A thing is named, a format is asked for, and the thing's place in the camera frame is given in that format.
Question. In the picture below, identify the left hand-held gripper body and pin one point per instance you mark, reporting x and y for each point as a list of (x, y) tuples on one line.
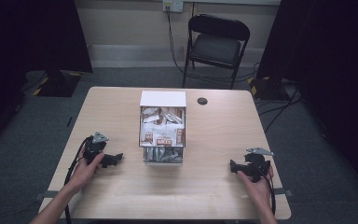
[(93, 148)]

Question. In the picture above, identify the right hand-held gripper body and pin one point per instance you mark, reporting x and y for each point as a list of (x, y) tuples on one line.
[(257, 164)]

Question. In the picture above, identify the person's left hand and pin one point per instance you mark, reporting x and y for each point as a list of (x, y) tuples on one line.
[(84, 171)]

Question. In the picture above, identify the person's right hand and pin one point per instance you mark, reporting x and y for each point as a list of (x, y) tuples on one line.
[(258, 190)]

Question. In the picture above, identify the small black floor object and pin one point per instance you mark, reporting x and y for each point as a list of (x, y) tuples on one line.
[(70, 121)]

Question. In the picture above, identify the clear drawer with silver packets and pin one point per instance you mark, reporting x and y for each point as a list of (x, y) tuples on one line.
[(163, 155)]

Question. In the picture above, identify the pile of silver packets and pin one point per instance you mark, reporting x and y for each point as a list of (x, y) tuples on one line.
[(163, 154)]

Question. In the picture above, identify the clear drawer with white sachets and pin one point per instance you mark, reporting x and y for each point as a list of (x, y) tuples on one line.
[(162, 130)]

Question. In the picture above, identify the pile of white brown sachets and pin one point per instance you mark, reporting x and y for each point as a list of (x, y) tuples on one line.
[(162, 128)]

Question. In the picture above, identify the black round table grommet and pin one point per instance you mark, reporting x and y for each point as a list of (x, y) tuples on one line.
[(202, 100)]

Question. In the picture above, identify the white box of snack packets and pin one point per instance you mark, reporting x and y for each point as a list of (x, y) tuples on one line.
[(162, 99)]

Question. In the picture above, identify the black stand base yellow tape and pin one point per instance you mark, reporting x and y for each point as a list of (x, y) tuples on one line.
[(267, 87)]

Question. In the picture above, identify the black folding chair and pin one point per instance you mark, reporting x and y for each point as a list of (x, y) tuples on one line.
[(215, 49)]

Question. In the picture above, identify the dark curtain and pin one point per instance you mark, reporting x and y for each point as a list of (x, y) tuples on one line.
[(18, 49), (332, 62)]

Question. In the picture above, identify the white wall socket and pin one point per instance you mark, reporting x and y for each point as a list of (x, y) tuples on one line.
[(172, 5)]

